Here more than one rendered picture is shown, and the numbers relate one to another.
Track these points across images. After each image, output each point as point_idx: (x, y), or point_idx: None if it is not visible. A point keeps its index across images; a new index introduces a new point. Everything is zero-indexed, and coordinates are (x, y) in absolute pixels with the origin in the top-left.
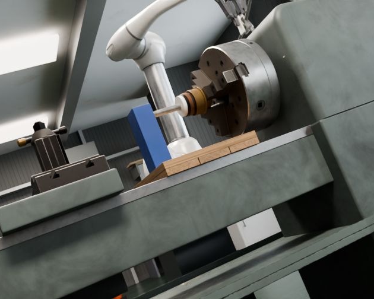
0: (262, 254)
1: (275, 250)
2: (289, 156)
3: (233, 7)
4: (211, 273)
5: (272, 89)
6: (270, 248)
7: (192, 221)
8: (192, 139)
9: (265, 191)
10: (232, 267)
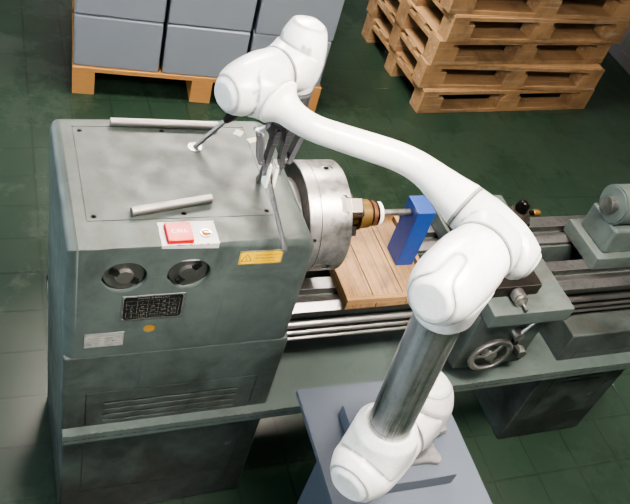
0: (309, 354)
1: (298, 341)
2: None
3: (279, 147)
4: (362, 374)
5: None
6: (296, 364)
7: None
8: (364, 406)
9: None
10: (341, 355)
